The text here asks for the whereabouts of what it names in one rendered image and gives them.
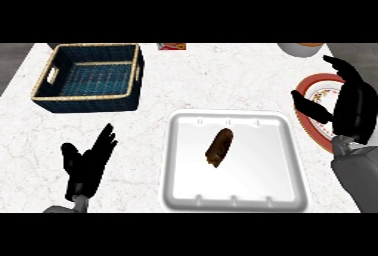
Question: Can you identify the red-rimmed floral plate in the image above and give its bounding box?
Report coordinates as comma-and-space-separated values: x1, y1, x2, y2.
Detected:
294, 73, 348, 155

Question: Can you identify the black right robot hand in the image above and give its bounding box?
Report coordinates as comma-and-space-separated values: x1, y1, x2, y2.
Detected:
289, 54, 378, 146

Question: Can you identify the white bowl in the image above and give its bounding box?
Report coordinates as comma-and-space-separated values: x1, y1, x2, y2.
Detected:
276, 42, 327, 59

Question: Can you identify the red and yellow box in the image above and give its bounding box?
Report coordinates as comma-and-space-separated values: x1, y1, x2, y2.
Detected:
156, 42, 187, 51

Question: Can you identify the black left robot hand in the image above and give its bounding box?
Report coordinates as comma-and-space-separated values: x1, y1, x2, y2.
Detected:
59, 122, 119, 203

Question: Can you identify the white foam tray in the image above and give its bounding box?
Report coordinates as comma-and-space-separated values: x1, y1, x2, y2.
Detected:
159, 108, 311, 213

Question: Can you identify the dark blue wicker basket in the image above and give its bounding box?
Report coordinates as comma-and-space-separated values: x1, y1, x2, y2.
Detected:
29, 43, 146, 114

